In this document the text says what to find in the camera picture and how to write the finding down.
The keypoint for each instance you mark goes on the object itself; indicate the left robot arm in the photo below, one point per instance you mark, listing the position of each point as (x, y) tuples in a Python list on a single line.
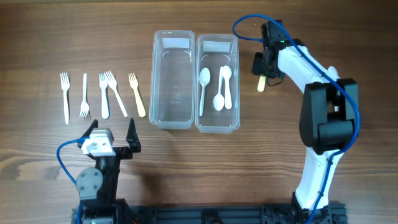
[(97, 186)]

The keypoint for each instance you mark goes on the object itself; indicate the yellow plastic spoon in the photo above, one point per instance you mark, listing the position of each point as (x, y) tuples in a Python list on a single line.
[(261, 83)]

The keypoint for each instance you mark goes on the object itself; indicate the white fork tines down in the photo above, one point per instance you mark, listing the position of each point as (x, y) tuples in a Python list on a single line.
[(84, 108)]

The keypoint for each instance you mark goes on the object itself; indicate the white spoon wide handle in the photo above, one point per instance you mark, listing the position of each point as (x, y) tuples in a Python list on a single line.
[(227, 73)]

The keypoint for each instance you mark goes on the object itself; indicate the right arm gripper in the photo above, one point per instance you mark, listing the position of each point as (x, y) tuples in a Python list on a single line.
[(259, 65)]

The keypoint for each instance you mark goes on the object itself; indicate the white fork wide handle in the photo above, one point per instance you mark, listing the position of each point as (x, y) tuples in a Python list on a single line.
[(103, 84)]

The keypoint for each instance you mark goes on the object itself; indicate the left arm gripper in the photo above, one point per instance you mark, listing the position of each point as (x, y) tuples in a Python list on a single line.
[(120, 150)]

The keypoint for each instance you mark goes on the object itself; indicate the clear plastic container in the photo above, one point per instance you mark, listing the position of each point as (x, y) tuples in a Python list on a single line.
[(215, 51), (173, 70)]

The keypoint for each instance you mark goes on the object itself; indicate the white spoon thin handle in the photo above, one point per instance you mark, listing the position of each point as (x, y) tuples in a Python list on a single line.
[(204, 79)]

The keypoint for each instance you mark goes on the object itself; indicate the yellow plastic fork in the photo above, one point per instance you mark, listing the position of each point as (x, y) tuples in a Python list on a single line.
[(135, 86)]

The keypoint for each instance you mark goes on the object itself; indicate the white fork slanted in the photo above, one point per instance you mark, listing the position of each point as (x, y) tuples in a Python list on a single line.
[(114, 86)]

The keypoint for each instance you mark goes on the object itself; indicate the white spoon slanted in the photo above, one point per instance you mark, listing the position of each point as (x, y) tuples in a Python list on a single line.
[(218, 100)]

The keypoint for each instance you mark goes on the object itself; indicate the white fork far left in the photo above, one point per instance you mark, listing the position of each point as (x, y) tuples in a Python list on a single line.
[(65, 84)]

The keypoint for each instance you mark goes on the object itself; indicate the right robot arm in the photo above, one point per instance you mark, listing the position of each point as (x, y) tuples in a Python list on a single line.
[(329, 120)]

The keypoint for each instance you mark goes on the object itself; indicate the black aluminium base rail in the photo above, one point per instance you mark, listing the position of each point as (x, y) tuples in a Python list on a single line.
[(267, 213)]

